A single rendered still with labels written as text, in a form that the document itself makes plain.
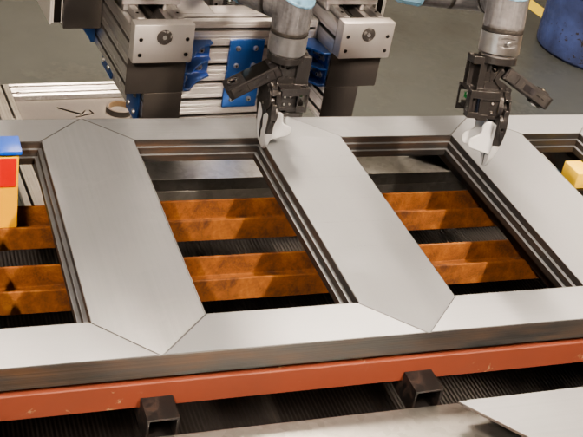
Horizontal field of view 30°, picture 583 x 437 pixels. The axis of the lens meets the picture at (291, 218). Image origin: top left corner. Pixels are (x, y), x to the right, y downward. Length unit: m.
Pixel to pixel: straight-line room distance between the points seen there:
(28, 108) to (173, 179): 1.32
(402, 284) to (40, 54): 2.89
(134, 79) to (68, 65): 2.04
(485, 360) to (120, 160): 0.78
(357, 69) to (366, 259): 0.82
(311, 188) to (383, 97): 2.53
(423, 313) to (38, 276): 0.71
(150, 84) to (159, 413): 0.99
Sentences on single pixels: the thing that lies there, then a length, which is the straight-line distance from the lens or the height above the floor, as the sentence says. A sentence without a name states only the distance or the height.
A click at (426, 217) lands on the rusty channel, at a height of 0.71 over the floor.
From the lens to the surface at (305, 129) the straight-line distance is 2.32.
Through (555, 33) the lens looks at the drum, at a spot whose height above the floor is 0.11.
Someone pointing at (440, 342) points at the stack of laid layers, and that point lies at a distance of 1.82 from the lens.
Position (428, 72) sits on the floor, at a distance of 4.95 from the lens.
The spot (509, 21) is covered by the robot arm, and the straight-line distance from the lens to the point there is 2.00.
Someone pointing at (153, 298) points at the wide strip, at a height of 0.86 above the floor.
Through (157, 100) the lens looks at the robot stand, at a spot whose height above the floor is 0.80.
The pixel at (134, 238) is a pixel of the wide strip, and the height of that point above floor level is 0.86.
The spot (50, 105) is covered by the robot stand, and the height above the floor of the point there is 0.21.
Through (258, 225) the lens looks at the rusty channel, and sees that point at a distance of 2.24.
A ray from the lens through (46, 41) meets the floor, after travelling 4.67.
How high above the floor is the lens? 1.91
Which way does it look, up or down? 32 degrees down
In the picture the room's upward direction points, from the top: 11 degrees clockwise
